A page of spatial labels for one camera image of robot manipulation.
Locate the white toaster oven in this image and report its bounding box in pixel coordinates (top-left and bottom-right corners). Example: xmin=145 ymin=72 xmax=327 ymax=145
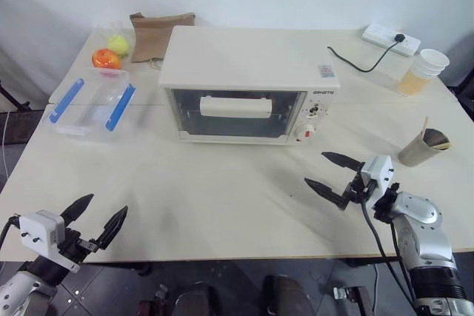
xmin=158 ymin=25 xmax=341 ymax=146

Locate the clear plastic bag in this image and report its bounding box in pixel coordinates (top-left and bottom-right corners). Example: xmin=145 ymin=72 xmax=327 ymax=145
xmin=96 ymin=19 xmax=136 ymax=61

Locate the yellow-green fruit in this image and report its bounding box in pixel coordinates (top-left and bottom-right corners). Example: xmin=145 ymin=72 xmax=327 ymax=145
xmin=107 ymin=34 xmax=131 ymax=56

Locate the thin white floor cable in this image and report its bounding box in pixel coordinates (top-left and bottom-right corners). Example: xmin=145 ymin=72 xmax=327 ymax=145
xmin=0 ymin=111 xmax=13 ymax=186

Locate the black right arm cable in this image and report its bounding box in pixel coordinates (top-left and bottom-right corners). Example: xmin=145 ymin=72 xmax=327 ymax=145
xmin=359 ymin=192 xmax=418 ymax=312

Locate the stack of plastic cups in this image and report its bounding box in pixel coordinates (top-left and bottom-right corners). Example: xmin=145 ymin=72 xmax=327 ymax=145
xmin=397 ymin=48 xmax=451 ymax=96

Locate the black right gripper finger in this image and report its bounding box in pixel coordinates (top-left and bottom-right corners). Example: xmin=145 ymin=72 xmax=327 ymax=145
xmin=321 ymin=151 xmax=364 ymax=174
xmin=304 ymin=177 xmax=350 ymax=211

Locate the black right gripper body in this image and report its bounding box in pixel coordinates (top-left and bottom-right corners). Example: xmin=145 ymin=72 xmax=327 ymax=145
xmin=341 ymin=170 xmax=379 ymax=205

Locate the dark rounded shape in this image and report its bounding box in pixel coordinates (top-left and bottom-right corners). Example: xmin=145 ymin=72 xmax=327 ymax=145
xmin=261 ymin=274 xmax=310 ymax=316
xmin=173 ymin=281 xmax=216 ymax=316

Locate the orange round fruit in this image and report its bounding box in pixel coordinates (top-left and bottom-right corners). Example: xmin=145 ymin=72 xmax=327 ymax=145
xmin=91 ymin=48 xmax=122 ymax=70

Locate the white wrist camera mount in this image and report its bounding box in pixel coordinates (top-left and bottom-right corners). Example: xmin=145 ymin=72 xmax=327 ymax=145
xmin=360 ymin=154 xmax=395 ymax=199
xmin=19 ymin=209 xmax=81 ymax=273

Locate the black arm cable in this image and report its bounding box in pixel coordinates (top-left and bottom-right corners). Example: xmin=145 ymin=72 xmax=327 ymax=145
xmin=359 ymin=192 xmax=418 ymax=312
xmin=0 ymin=213 xmax=21 ymax=247

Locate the metal caster wheel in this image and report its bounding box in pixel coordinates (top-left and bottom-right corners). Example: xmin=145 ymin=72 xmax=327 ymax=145
xmin=332 ymin=285 xmax=372 ymax=316

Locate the white power strip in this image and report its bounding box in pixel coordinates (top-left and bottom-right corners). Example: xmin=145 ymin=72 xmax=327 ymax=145
xmin=361 ymin=23 xmax=422 ymax=58

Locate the white red timer knob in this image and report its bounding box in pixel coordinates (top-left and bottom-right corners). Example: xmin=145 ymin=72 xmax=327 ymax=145
xmin=296 ymin=123 xmax=318 ymax=144

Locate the black tripod stand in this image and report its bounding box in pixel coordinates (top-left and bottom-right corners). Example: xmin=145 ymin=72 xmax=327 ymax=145
xmin=0 ymin=78 xmax=31 ymax=111

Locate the brown paper bag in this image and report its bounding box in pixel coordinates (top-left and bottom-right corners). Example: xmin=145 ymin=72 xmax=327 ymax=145
xmin=129 ymin=12 xmax=196 ymax=64

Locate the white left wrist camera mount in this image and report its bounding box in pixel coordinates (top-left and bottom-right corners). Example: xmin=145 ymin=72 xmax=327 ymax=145
xmin=19 ymin=209 xmax=81 ymax=273

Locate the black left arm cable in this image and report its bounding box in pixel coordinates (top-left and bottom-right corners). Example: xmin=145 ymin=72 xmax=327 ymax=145
xmin=0 ymin=213 xmax=21 ymax=247

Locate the glass oven door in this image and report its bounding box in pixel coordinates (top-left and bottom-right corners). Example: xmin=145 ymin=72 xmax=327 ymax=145
xmin=164 ymin=87 xmax=307 ymax=144

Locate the black power cable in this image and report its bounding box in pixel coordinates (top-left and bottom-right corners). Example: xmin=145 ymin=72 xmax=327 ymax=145
xmin=327 ymin=39 xmax=399 ymax=73

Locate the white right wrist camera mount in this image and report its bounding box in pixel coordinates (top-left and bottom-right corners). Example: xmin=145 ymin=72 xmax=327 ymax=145
xmin=360 ymin=154 xmax=395 ymax=199

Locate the clear plastic storage container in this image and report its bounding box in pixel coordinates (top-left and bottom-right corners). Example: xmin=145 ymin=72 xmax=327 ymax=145
xmin=44 ymin=67 xmax=138 ymax=144

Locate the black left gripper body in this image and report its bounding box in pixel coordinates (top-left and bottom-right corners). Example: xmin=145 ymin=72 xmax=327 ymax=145
xmin=55 ymin=227 xmax=101 ymax=263

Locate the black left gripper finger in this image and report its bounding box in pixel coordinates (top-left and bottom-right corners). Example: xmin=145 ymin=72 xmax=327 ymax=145
xmin=96 ymin=205 xmax=130 ymax=251
xmin=60 ymin=193 xmax=95 ymax=229

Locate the white oven door handle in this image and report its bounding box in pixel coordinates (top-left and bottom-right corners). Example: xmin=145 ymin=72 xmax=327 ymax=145
xmin=199 ymin=95 xmax=272 ymax=119

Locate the blue container clip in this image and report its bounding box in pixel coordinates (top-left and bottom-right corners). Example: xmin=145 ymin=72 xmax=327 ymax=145
xmin=105 ymin=84 xmax=136 ymax=132
xmin=50 ymin=78 xmax=84 ymax=124

